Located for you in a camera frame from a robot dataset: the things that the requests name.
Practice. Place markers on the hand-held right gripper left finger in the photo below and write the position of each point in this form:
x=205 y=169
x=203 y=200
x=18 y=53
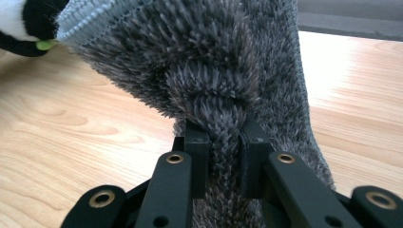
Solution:
x=198 y=158

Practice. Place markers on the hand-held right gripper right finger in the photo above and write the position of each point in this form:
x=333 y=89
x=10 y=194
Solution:
x=253 y=164

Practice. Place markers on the grey fluffy cloth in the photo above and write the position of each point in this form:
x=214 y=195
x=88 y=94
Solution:
x=206 y=63

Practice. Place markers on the panda plush toy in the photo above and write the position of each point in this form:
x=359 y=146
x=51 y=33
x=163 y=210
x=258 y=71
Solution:
x=34 y=19

